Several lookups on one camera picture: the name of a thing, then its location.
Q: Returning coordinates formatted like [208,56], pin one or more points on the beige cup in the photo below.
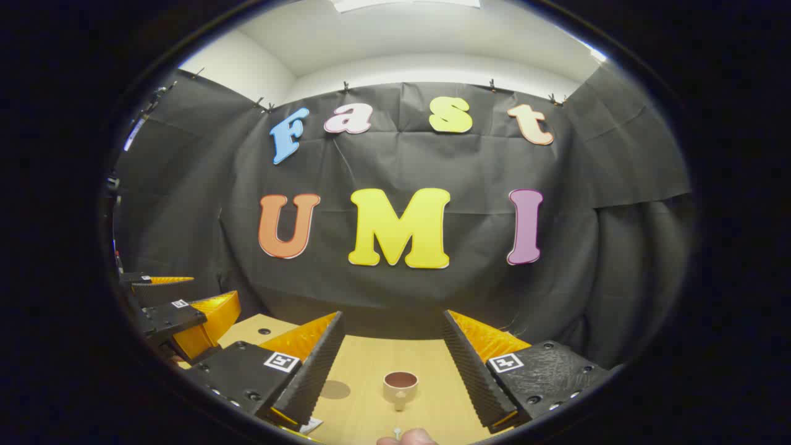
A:
[400,392]

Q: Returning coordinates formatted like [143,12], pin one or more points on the black backdrop cloth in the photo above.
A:
[469,167]

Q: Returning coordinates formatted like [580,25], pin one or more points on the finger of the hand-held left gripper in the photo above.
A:
[139,279]
[170,318]

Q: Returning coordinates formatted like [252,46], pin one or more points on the ceiling light panel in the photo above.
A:
[405,4]

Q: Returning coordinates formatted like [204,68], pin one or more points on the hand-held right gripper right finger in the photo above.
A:
[473,377]

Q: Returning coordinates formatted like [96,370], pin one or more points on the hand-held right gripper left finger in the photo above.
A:
[315,377]

